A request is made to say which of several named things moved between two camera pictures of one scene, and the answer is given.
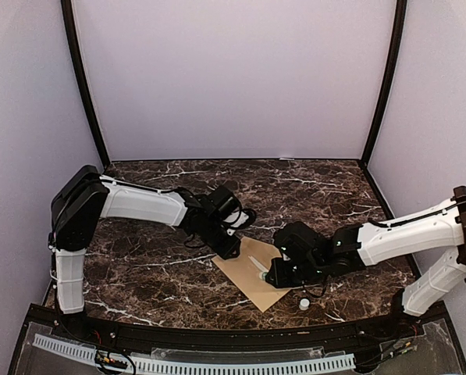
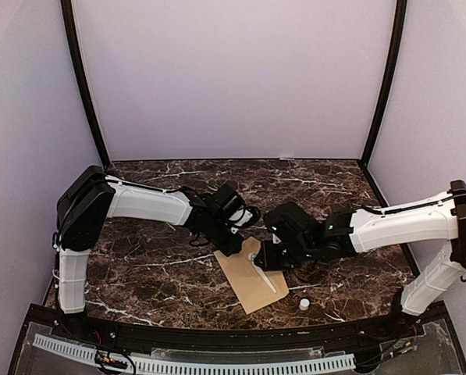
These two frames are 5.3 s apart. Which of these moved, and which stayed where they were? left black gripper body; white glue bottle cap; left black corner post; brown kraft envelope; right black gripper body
Moved: right black gripper body; brown kraft envelope
Stayed: left black gripper body; left black corner post; white glue bottle cap
